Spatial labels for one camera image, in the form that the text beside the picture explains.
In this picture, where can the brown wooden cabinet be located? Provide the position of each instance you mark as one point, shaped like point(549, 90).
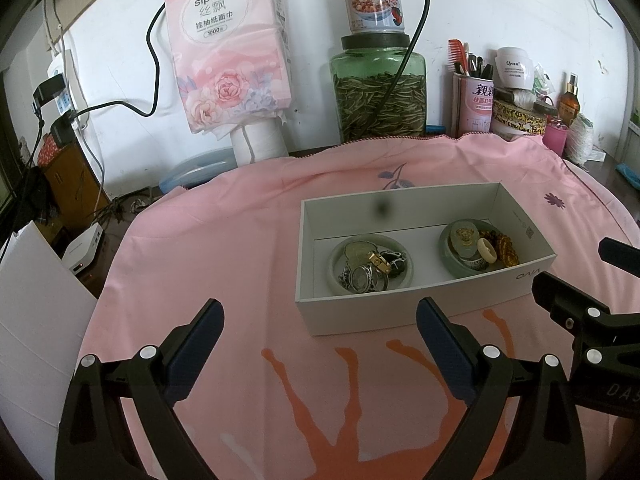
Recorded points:
point(75, 185)

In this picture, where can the dark rectangular block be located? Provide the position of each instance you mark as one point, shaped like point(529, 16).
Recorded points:
point(545, 108)

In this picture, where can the white cardboard sheet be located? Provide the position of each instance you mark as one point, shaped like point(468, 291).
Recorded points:
point(40, 320)

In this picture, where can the green pendant with gold ornament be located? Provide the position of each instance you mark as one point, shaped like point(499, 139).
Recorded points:
point(464, 237)

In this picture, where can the red comb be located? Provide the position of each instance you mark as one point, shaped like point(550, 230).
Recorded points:
point(457, 55)

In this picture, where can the pink cup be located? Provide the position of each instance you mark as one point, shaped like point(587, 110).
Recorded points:
point(556, 140)

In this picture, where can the green glass jar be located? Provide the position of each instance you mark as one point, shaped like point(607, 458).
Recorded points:
point(360, 105)

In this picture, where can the pink flowered cloth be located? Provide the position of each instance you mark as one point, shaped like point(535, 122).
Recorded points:
point(225, 260)

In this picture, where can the blue plastic lid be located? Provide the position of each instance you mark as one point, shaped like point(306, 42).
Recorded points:
point(195, 172)

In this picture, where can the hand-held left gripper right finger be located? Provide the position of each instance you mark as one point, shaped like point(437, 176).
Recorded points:
point(440, 350)

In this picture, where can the white cardboard box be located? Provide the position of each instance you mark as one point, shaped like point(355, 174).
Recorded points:
point(425, 305)

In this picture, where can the amber perfume bottle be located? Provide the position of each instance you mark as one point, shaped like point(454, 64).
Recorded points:
point(570, 105)

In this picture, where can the right green dish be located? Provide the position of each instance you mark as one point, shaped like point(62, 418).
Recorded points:
point(447, 257)

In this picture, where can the gold patterned round tin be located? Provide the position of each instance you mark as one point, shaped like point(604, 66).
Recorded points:
point(517, 122)

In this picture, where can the white router box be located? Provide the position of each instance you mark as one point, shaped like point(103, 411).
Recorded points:
point(82, 252)

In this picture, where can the black pen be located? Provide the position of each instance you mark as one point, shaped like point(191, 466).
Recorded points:
point(471, 65)
point(485, 69)

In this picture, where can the white cream jar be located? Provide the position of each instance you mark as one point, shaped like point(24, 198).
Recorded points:
point(515, 67)

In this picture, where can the pale jade pendant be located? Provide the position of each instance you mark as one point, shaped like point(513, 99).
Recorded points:
point(357, 252)

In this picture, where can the white toilet paper roll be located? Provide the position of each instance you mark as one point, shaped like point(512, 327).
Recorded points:
point(262, 142)

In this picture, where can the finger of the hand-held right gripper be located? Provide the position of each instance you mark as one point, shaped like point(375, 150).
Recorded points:
point(620, 256)
point(560, 297)

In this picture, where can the red patterned cloth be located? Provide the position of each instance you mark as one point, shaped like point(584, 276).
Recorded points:
point(49, 150)

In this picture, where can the pink tissue pack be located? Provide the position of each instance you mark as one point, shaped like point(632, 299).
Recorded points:
point(225, 60)

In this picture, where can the green white plastic packet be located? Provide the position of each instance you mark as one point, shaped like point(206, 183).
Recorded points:
point(544, 82)

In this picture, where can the pink pen can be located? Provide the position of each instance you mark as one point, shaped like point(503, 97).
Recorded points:
point(472, 110)

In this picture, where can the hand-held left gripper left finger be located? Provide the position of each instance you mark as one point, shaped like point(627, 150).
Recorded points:
point(200, 340)

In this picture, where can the white power strip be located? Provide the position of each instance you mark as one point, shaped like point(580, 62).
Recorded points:
point(62, 67)

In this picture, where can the teal plastic item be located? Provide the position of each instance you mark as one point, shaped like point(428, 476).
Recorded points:
point(629, 172)

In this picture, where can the black power adapter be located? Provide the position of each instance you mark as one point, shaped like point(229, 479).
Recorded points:
point(47, 89)
point(62, 129)

